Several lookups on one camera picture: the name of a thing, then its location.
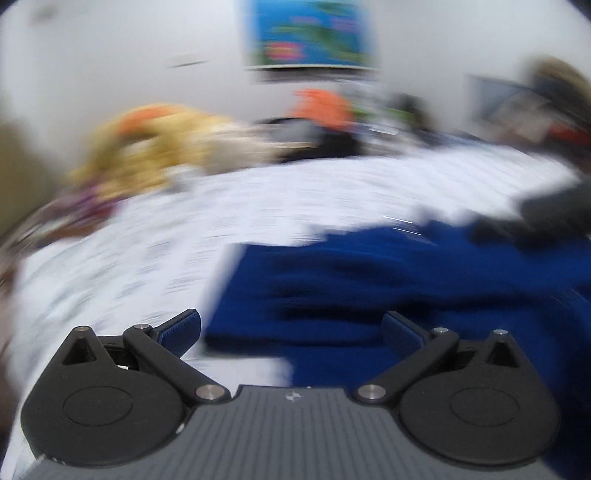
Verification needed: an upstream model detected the yellow quilt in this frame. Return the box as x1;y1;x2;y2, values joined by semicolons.
67;104;259;204

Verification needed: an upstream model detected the white script-printed bed quilt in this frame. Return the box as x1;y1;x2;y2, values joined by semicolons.
7;147;583;480

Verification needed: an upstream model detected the lotus flower wall poster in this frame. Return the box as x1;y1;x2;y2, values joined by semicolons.
242;0;382;72

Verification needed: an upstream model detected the pile of mixed clothes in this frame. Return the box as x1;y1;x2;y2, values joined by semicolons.
503;55;591;144

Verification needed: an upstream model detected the orange plastic bag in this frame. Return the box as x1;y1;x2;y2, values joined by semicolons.
286;89;356;134

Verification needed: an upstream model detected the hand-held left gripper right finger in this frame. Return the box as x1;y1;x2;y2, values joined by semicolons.
355;311;528;408

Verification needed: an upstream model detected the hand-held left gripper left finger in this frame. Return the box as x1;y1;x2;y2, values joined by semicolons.
60;309;232;408

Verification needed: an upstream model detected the blue fleece garment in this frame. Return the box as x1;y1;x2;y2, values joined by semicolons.
203;219;591;480

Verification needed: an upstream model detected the black clothes heap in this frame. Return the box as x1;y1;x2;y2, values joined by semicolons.
252;115;370;162

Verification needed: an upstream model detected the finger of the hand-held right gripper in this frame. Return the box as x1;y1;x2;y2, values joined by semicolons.
466;215;557;247

